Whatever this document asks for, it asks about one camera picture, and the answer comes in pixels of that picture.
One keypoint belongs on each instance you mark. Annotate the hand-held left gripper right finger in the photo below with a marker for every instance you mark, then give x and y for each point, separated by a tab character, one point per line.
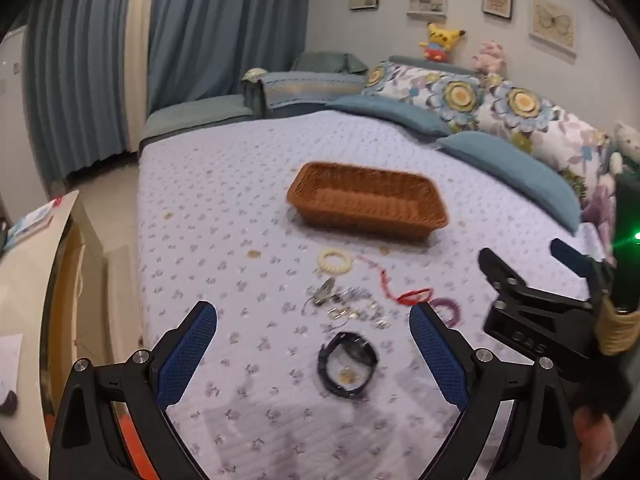
440	355

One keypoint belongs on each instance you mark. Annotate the grey cushion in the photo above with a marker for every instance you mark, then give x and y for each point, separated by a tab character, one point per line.
325	62

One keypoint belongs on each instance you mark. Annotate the white stuffed toy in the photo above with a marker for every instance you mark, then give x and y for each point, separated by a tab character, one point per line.
627	145

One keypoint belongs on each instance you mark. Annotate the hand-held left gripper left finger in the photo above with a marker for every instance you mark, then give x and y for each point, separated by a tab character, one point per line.
187	355

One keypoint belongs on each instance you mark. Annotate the silver hair clip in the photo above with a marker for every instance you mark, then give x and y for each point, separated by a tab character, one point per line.
325	290

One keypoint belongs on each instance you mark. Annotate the grey-blue sofa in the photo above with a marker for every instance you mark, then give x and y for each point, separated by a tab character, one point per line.
200	115

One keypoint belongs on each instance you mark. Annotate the blue pillow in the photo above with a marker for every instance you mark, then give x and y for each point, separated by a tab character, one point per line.
390	115
510	170

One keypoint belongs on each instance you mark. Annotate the brown wicker basket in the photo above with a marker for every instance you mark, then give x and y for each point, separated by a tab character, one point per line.
320	195

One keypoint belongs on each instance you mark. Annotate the black wrist watch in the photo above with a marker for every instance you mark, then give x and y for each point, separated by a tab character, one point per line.
357	347

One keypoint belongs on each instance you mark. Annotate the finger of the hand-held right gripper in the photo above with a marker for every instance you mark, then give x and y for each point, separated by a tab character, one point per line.
575	259
502	275

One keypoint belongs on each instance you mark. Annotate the pink plush toy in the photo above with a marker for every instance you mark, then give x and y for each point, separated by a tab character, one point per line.
490	57

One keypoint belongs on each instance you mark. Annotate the small framed butterfly picture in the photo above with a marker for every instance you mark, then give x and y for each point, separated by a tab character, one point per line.
497	1

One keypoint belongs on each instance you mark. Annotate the blue folded throw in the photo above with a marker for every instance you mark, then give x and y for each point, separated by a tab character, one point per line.
310	87

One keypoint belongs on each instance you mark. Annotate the yellow plush toy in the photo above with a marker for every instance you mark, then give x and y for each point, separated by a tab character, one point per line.
440	42

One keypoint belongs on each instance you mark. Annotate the person's right hand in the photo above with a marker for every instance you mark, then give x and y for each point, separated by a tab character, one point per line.
597	440

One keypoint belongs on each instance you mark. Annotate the large framed butterfly picture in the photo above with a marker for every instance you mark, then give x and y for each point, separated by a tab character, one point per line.
552	25

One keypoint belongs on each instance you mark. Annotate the blue curtain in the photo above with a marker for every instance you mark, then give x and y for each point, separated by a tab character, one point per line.
225	25
80	70

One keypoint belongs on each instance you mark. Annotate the white cabinet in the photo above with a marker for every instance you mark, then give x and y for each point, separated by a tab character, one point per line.
20	125

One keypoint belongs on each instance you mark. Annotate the floral pillow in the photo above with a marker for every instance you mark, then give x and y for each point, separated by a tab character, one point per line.
555	130
415	85

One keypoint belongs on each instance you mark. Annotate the book with red edge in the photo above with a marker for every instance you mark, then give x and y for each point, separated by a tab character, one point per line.
32	222

